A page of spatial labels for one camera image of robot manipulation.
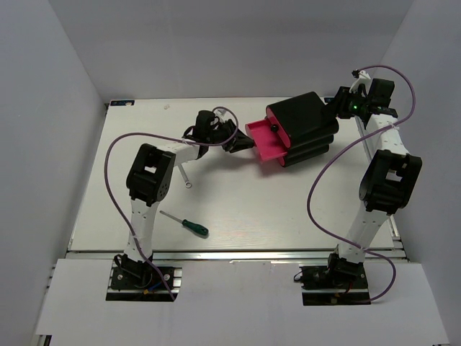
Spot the silver combination wrench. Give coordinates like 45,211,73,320
177,164,192,189

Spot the large green-handled screwdriver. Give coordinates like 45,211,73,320
159,210,209,238

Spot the black drawer cabinet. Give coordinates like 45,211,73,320
268,92,339,167

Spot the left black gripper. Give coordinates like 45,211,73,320
206,119,253,154

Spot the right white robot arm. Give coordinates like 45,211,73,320
325,70,422,288

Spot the blue corner label left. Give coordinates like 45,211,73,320
109,99,135,107

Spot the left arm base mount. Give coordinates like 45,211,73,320
105,264,182,303

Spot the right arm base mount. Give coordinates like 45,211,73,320
293,266,371,306

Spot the pink top drawer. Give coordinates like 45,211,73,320
266,106,291,148

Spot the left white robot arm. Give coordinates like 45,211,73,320
116,107,254,288

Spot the pink drawer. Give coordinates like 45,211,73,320
246,119,287,162
266,106,291,148

